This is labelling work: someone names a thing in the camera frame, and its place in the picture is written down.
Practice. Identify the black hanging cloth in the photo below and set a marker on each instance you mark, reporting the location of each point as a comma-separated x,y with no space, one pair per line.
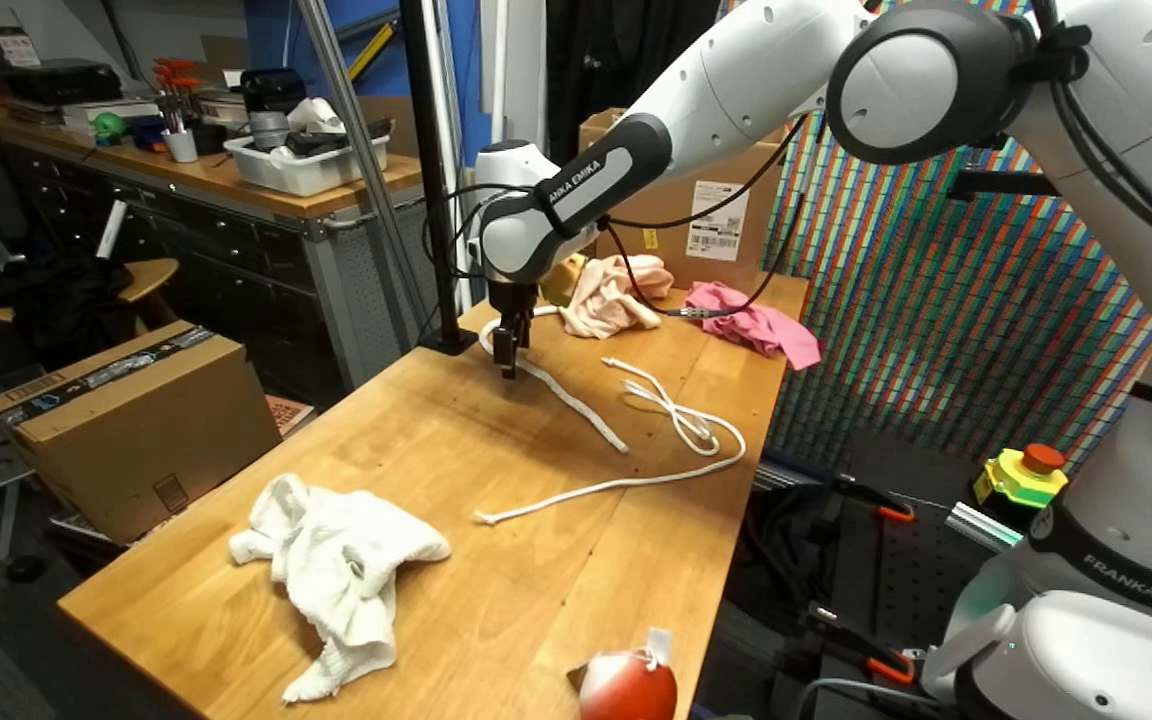
601,53

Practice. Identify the black case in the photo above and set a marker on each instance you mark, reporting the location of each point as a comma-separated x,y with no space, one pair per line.
62,83

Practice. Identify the peach cloth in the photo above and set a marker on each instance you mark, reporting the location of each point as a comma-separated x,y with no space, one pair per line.
616,303

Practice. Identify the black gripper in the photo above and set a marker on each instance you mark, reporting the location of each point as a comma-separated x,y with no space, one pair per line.
513,304

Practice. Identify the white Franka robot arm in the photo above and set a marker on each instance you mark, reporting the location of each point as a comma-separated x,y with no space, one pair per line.
1138,467

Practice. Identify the black kettle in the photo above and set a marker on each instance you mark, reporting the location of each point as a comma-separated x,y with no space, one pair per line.
270,102

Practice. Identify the white plastic bin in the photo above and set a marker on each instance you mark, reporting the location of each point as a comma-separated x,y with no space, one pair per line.
303,165

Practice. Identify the yellow red emergency stop button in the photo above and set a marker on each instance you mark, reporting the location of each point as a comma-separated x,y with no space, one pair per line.
1022,482

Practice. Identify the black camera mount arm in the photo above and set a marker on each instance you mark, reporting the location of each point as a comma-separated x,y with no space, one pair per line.
1002,187

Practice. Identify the black vertical pole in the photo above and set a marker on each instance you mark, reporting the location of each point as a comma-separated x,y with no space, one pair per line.
429,161

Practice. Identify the grey wooden top workbench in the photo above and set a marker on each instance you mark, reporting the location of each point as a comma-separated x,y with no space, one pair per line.
270,267

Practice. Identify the orange white object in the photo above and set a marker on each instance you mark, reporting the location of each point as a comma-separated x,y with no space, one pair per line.
624,690

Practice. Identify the cardboard box with white label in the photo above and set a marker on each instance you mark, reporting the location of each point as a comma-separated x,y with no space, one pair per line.
723,227

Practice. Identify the large cardboard box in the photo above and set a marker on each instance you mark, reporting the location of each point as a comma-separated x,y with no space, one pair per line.
138,424

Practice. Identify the white terry towel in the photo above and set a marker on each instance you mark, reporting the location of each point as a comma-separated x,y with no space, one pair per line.
336,563

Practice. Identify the pink cloth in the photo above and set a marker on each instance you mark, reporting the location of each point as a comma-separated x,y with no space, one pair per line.
749,320

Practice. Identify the round wooden stool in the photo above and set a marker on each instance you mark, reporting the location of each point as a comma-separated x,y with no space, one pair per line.
151,277

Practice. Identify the colourful patterned panel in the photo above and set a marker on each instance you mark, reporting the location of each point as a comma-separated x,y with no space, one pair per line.
948,335

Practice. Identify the silver metal pole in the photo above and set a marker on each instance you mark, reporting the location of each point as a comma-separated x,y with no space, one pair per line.
349,145

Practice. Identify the black bag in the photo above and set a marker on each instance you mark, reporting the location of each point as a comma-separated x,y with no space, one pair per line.
56,313

